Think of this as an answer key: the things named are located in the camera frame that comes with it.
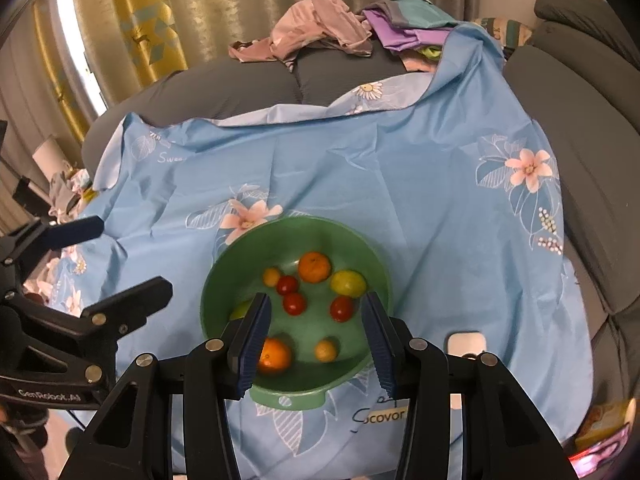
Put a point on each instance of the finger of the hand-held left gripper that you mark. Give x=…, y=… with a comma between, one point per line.
x=135, y=302
x=75, y=230

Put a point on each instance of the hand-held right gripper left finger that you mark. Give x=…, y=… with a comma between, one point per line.
x=255, y=342

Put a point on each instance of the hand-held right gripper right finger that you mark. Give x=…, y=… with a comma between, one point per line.
x=377, y=347

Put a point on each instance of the green round fruit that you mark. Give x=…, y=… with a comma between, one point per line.
x=241, y=311

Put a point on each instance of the small yellow round fruit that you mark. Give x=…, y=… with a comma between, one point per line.
x=326, y=349
x=272, y=276

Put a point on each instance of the red cherry tomato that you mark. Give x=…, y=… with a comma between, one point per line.
x=342, y=308
x=287, y=285
x=295, y=304

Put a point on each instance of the green plastic bowl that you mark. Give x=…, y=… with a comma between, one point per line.
x=312, y=327

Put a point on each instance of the large yellow fruit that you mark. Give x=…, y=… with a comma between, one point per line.
x=348, y=282

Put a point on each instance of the orange tangerine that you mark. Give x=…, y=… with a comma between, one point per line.
x=276, y=357
x=315, y=266

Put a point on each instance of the pile of mixed clutter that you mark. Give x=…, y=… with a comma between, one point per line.
x=70, y=190

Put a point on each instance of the black stand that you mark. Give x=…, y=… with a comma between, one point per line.
x=22, y=191

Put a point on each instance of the white cylinder lamp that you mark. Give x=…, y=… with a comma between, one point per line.
x=49, y=155

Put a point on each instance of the blue floral cloth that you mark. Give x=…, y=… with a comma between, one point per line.
x=375, y=170

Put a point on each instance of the yellow printed package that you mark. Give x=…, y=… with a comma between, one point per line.
x=605, y=422

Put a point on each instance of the pink printed package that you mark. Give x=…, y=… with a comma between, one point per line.
x=602, y=455

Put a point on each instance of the beige and yellow curtain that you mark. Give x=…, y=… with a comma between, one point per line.
x=200, y=10

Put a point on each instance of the light green cloth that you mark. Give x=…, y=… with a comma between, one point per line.
x=431, y=52

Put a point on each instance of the grey sofa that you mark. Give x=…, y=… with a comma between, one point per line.
x=575, y=110

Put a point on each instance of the purple cloth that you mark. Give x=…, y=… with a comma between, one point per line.
x=400, y=35

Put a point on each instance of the pink garment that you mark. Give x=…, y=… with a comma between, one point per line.
x=315, y=25

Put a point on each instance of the teal cloth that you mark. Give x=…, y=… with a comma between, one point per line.
x=425, y=10

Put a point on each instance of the patterned pillow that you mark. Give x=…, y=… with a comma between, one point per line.
x=505, y=30

